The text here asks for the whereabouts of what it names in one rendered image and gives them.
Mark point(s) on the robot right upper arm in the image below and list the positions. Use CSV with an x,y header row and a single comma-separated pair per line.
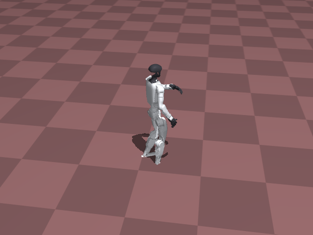
x,y
160,96

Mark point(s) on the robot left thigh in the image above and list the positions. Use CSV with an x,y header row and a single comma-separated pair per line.
x,y
154,134

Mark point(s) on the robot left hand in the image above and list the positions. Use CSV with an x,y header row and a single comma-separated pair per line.
x,y
175,87

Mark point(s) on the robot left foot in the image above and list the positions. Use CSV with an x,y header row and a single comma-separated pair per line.
x,y
149,154

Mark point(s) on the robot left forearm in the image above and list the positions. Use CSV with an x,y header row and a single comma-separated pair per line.
x,y
166,87

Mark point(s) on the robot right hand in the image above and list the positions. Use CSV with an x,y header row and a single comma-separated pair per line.
x,y
173,122

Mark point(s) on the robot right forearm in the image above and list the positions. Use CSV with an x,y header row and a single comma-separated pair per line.
x,y
166,113

